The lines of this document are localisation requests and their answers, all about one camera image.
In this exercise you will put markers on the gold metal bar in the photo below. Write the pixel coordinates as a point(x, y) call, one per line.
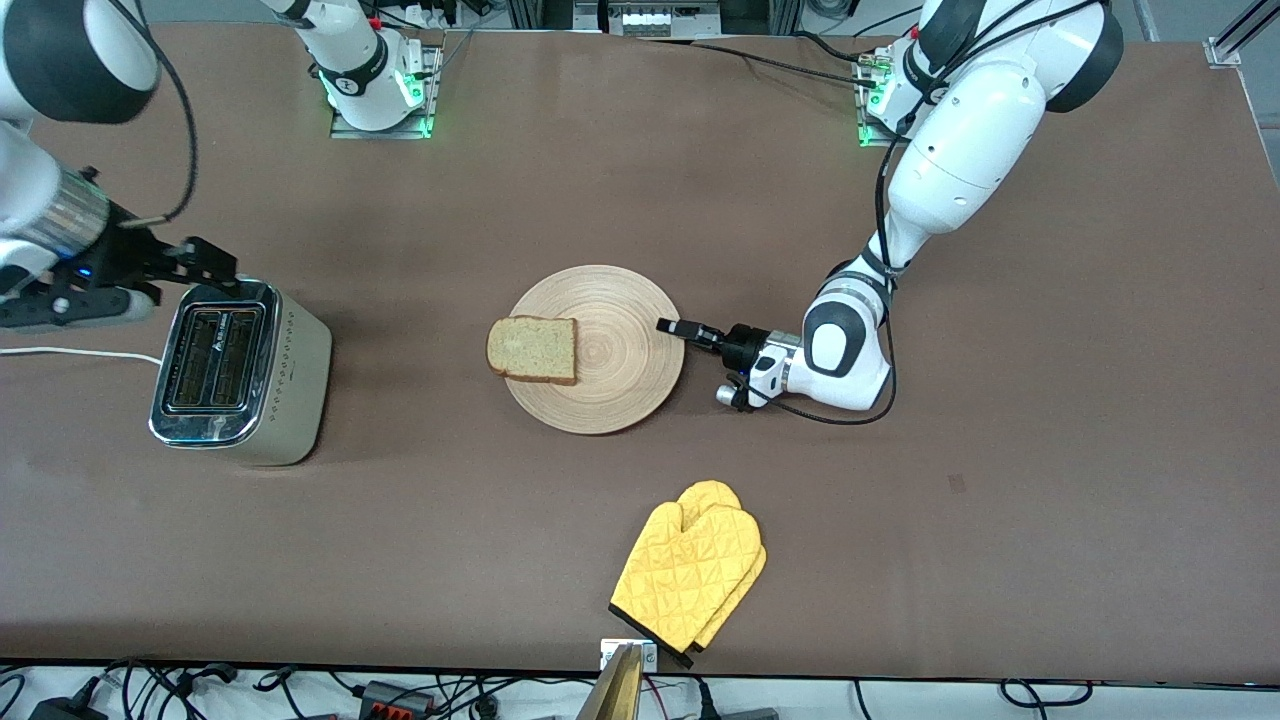
point(615, 695)

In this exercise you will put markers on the small silver mounting bracket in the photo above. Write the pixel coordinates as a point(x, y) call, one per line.
point(608, 655)

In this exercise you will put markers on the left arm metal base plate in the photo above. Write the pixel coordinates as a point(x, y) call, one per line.
point(866, 140)

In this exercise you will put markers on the black power adapter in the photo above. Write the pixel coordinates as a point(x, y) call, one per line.
point(65, 711)

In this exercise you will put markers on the aluminium corner bracket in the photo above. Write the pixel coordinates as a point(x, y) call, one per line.
point(1225, 52)

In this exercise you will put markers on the aluminium frame rail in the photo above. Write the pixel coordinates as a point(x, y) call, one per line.
point(540, 12)

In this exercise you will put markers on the white terminal block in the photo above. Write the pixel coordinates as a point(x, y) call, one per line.
point(660, 18)

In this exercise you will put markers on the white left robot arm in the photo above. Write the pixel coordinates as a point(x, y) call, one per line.
point(960, 150)

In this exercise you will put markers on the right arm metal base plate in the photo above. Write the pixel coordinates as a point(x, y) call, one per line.
point(350, 131)

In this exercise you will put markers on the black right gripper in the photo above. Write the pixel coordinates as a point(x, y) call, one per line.
point(128, 252)

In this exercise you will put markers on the silver two-slot toaster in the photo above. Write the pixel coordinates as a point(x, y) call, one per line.
point(290, 400)

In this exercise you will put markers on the yellow quilted oven mitt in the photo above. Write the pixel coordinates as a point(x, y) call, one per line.
point(752, 550)
point(680, 580)

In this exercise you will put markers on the round wooden plate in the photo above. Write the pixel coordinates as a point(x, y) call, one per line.
point(620, 380)

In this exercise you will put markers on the brown bread slice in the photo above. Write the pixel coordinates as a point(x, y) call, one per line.
point(530, 348)

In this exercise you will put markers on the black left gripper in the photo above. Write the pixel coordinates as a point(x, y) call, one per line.
point(741, 346)

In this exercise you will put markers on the black and red connector box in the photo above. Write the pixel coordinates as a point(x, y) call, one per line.
point(395, 698)

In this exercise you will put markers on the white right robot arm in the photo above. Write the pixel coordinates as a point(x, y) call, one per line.
point(60, 50)

